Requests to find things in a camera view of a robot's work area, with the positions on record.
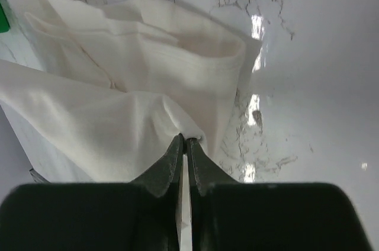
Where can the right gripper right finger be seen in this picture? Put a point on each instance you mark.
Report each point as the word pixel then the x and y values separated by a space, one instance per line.
pixel 229 215

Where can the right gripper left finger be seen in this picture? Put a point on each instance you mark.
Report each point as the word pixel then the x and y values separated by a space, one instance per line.
pixel 139 215

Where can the green plastic tray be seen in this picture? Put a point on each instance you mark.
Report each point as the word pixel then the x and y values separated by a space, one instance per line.
pixel 5 25

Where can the white Coca-Cola t-shirt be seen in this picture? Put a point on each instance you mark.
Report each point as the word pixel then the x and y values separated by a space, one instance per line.
pixel 119 81

